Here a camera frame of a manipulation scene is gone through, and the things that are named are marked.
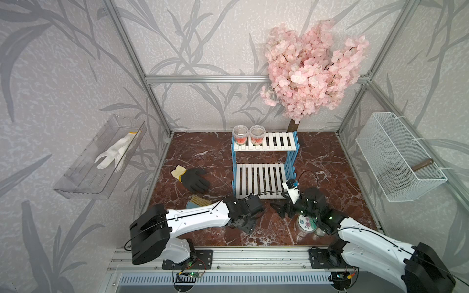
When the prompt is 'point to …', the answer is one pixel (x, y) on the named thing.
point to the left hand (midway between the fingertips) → (247, 225)
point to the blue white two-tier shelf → (262, 170)
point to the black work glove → (194, 179)
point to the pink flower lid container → (305, 226)
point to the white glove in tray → (118, 153)
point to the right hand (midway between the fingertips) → (276, 198)
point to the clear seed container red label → (240, 133)
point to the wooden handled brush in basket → (399, 177)
